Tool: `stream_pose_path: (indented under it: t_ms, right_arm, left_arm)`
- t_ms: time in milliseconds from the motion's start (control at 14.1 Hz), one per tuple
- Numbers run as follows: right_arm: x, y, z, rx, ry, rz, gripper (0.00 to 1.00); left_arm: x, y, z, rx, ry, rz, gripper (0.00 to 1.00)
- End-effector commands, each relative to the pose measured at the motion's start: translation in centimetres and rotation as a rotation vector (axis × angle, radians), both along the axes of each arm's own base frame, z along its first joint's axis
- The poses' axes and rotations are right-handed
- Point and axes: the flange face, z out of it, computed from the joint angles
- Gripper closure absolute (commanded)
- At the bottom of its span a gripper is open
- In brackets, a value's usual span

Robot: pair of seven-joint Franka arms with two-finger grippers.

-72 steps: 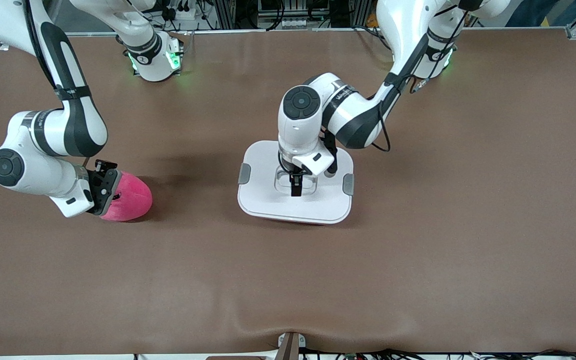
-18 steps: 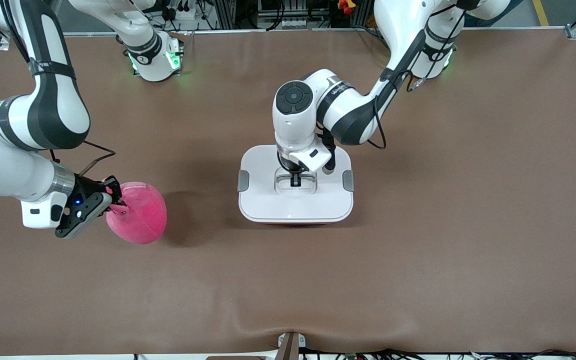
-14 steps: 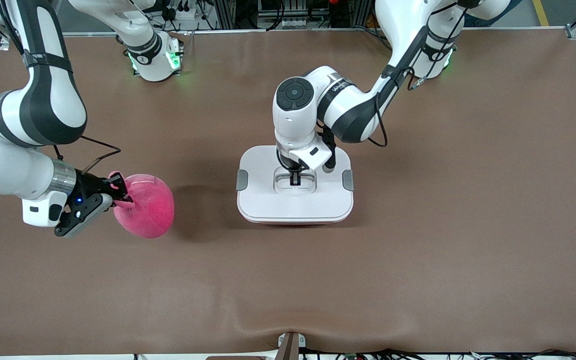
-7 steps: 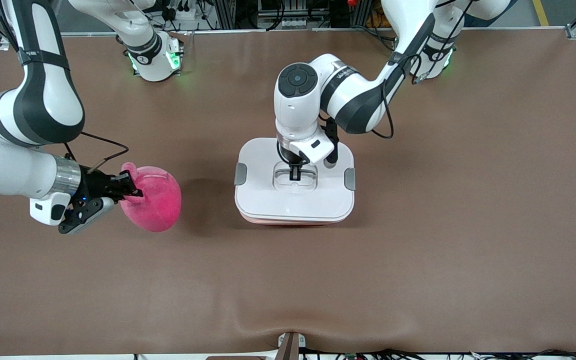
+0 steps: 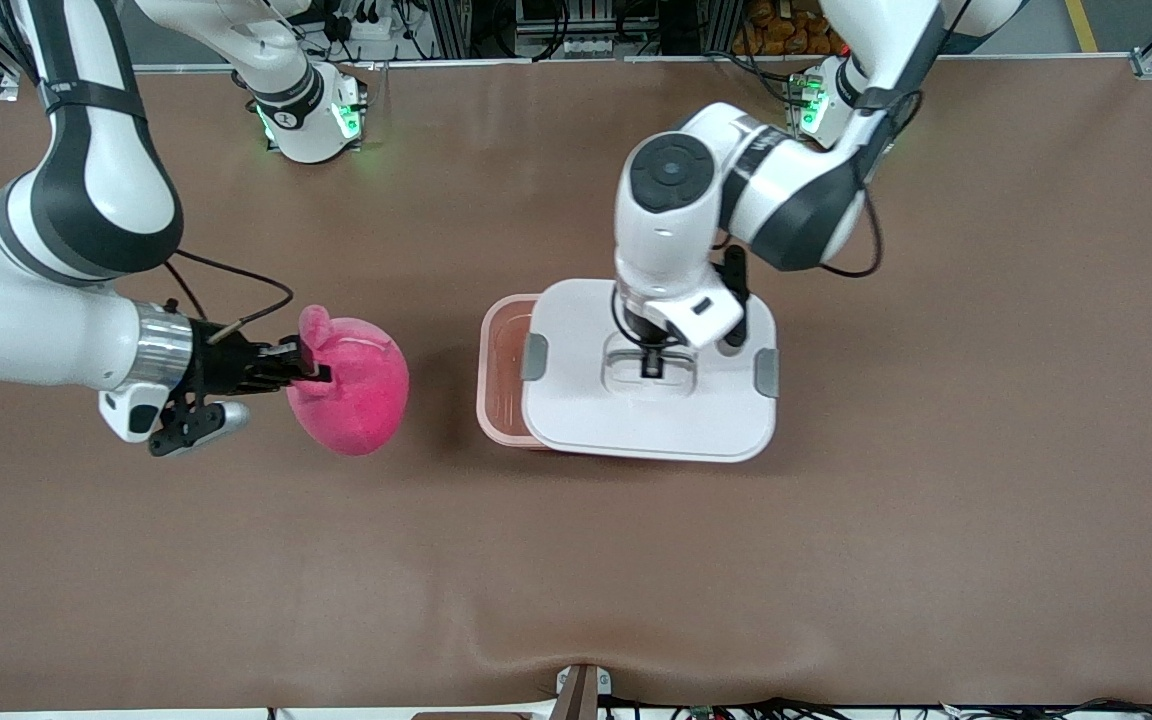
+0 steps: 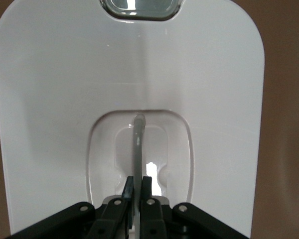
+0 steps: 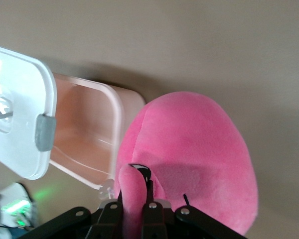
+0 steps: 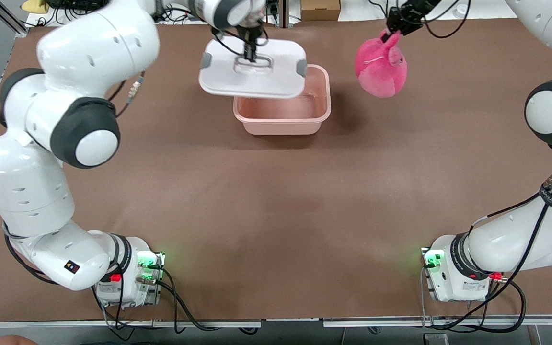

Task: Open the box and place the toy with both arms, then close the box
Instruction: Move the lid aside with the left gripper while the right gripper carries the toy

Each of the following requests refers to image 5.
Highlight pink round plush toy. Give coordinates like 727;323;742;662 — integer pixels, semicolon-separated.
286;305;411;458

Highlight aluminium table edge rail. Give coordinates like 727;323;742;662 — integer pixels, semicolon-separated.
0;52;1152;76

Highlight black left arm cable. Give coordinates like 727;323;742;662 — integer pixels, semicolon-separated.
711;85;885;280

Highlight white box lid grey latches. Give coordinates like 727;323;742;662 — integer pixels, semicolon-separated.
521;278;779;464

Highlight brown table mat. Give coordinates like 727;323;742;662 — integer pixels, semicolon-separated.
0;55;1152;713

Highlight pink plastic storage box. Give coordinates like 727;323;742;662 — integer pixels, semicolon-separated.
476;293;549;451

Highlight white power strip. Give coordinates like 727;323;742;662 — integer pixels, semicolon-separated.
321;0;395;43

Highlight pile of orange toys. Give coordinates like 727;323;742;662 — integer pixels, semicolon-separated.
731;0;852;58

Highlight brown metal table clamp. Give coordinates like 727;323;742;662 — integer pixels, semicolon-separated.
551;663;613;720

